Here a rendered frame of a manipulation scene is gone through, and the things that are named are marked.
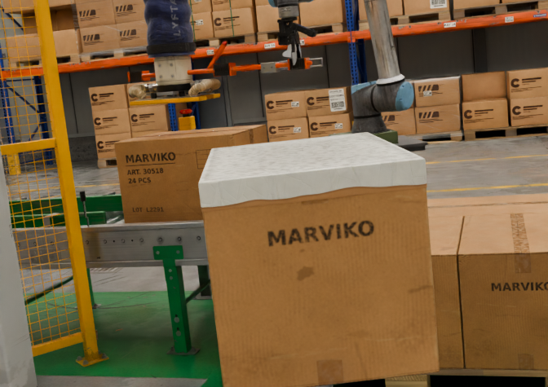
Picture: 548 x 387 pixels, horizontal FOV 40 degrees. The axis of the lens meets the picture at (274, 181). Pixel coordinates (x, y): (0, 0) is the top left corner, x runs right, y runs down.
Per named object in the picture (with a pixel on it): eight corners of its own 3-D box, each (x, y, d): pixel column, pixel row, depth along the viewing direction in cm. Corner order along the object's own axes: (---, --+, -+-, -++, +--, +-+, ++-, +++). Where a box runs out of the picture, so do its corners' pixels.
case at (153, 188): (125, 227, 352) (113, 142, 346) (165, 209, 389) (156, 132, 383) (244, 224, 331) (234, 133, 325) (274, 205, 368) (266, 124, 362)
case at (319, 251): (228, 300, 198) (210, 148, 192) (381, 283, 199) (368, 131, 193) (223, 398, 138) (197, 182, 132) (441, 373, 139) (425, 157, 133)
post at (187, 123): (200, 297, 419) (178, 117, 404) (204, 293, 425) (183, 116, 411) (211, 297, 417) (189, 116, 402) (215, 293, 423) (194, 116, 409)
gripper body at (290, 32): (283, 46, 341) (280, 19, 339) (301, 44, 338) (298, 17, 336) (278, 46, 333) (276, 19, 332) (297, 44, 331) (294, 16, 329)
